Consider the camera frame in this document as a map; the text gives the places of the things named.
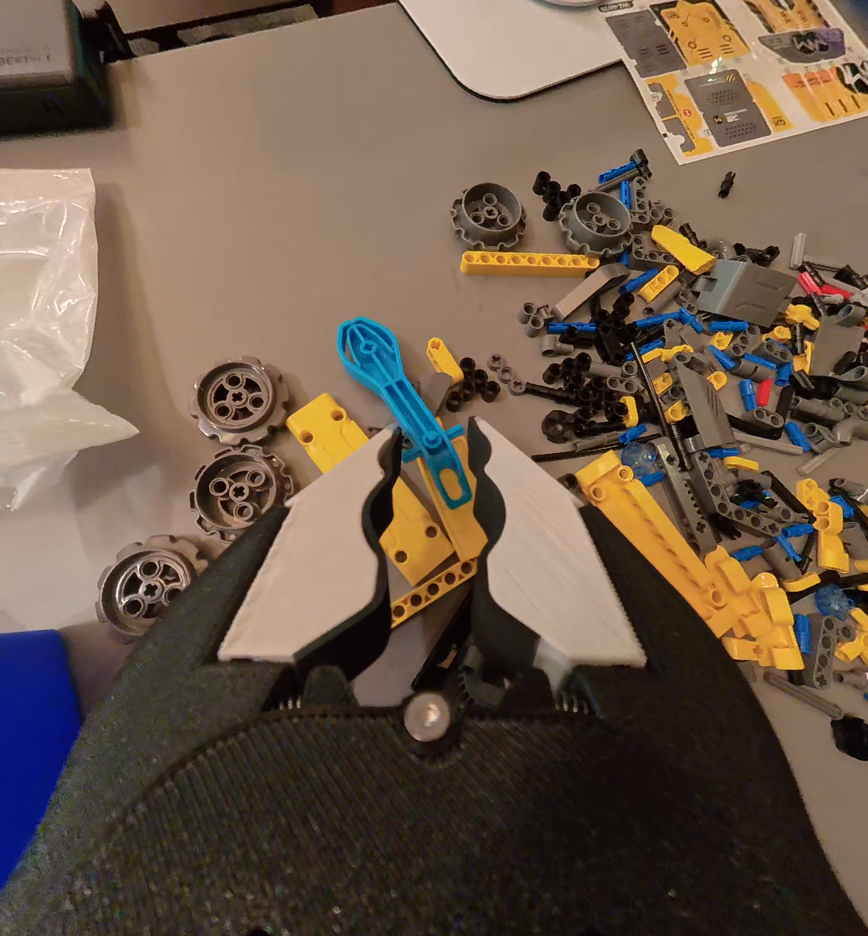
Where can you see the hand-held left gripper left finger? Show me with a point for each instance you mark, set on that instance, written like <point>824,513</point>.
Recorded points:
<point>302,578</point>

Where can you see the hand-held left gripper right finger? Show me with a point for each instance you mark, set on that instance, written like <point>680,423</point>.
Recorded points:
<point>566,578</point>

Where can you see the long yellow panel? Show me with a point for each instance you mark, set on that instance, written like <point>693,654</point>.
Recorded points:
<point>324,431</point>

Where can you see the blue brick separator tool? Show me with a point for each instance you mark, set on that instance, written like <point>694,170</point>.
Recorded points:
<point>405,409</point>

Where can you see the pile of small toy building parts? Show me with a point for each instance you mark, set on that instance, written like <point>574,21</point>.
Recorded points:
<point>770,380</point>

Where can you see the grey toothed toy wheel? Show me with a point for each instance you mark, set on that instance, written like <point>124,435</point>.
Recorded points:
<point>596,223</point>
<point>487,216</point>
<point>233,398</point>
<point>145,592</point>
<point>236,491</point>

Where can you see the long yellow holed beam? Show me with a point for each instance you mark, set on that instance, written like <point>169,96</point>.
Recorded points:
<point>529,263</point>

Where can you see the black round part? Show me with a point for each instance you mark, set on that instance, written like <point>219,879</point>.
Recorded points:
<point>852,738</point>

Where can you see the plain blue panel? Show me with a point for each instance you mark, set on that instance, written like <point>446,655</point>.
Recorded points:
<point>10,731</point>

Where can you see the clear plastic bag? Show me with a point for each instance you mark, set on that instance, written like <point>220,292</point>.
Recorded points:
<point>24,292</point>

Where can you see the single black pin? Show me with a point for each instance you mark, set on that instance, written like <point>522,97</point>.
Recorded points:
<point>726,185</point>

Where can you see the yellow grey sticker sheet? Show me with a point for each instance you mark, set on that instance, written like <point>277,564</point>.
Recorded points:
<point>734,110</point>

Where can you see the white monitor stand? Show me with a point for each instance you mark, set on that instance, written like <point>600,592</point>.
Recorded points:
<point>514,51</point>

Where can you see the black box device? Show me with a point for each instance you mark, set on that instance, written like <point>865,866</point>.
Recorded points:
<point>17,58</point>

